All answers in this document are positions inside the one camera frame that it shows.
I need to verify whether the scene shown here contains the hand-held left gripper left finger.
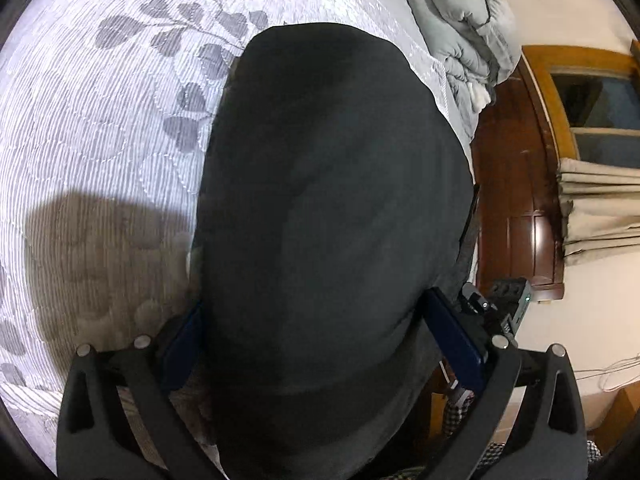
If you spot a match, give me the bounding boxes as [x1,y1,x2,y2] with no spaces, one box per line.
[56,300,223,480]

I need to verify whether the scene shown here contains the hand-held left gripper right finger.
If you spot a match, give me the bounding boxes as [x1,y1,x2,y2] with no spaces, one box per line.
[422,287,588,480]

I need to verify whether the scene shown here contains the black pants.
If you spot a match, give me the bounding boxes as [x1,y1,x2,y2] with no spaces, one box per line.
[187,22,482,480]

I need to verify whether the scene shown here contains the checkered cloth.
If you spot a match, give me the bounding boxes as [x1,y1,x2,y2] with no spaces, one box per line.
[439,392,603,480]

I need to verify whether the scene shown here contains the dark wooden headboard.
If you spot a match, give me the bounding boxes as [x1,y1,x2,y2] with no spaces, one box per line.
[470,52,567,305]

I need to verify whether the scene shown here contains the beige curtain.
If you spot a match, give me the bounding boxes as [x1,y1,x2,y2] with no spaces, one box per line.
[556,157,640,267]

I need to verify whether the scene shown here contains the bed with lilac quilted cover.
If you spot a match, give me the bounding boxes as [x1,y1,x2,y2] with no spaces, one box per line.
[0,0,453,480]

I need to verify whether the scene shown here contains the grey folded duvet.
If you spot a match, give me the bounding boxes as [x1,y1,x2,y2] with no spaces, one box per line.
[400,0,519,113]

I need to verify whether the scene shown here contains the white cable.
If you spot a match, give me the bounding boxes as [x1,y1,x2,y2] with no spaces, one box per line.
[574,354,640,394]

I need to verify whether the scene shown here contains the wooden window frame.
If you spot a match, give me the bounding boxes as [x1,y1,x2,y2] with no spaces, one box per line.
[521,40,640,173]

